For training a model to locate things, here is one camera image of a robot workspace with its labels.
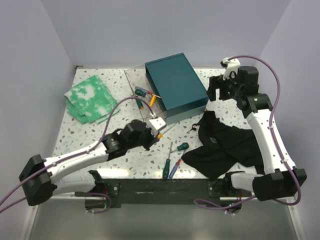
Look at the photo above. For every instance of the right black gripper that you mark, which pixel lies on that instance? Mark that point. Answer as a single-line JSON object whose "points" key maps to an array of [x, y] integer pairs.
{"points": [[217, 82]]}

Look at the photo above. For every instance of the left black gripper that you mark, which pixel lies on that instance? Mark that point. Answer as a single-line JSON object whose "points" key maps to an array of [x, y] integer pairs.
{"points": [[153, 139]]}

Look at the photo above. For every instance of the yellow screwdriver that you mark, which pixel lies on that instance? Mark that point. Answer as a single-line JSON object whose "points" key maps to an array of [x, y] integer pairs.
{"points": [[153, 100], [161, 134]]}

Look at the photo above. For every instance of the transparent drawer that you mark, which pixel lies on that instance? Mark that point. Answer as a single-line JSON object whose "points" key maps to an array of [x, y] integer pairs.
{"points": [[137, 77]]}

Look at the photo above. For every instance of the teal drawer box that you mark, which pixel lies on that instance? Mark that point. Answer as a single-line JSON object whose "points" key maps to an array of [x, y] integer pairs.
{"points": [[182, 94]]}

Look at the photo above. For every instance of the green stubby screwdriver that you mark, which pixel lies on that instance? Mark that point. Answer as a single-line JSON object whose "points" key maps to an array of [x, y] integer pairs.
{"points": [[181, 147], [140, 93]]}

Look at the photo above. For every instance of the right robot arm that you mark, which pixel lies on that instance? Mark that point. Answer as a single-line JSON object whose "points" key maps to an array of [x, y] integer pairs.
{"points": [[281, 178]]}

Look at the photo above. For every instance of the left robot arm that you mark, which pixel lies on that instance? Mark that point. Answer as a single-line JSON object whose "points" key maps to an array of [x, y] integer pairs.
{"points": [[43, 178]]}

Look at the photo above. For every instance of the green long screwdriver front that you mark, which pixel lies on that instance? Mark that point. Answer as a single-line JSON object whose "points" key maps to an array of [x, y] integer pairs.
{"points": [[166, 169]]}

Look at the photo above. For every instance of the blue red screwdriver front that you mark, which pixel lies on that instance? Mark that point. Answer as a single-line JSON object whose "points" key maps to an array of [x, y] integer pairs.
{"points": [[174, 169]]}

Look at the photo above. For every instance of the green white cloth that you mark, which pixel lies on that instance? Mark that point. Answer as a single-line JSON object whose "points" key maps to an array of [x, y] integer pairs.
{"points": [[90, 101]]}

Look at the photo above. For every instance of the black cloth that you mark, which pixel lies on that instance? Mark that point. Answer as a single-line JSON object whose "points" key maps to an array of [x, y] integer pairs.
{"points": [[222, 147]]}

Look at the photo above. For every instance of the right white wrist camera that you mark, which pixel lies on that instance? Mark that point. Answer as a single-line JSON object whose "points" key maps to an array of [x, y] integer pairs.
{"points": [[230, 64]]}

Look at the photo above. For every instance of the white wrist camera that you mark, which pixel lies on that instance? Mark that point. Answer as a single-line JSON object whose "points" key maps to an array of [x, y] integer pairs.
{"points": [[157, 124], [230, 64]]}

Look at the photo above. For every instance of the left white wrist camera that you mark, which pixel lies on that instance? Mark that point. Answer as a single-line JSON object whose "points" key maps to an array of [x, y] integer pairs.
{"points": [[157, 124]]}

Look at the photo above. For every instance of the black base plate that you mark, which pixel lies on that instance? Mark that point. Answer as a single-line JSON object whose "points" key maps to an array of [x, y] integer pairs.
{"points": [[159, 192]]}

